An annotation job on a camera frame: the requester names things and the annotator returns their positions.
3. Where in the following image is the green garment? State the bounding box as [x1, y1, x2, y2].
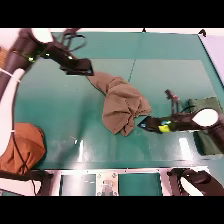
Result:
[187, 96, 224, 157]

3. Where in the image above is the brown T-shirt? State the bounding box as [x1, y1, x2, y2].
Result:
[87, 70, 153, 137]

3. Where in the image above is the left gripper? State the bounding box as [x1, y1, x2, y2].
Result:
[59, 58, 96, 76]

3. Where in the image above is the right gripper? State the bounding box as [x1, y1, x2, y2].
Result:
[136, 115, 162, 134]

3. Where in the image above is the orange garment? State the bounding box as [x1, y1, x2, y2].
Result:
[0, 122, 47, 176]

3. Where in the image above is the silver frame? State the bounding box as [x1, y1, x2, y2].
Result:
[0, 166, 224, 197]

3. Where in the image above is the black cable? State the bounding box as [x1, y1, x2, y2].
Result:
[53, 28, 88, 54]

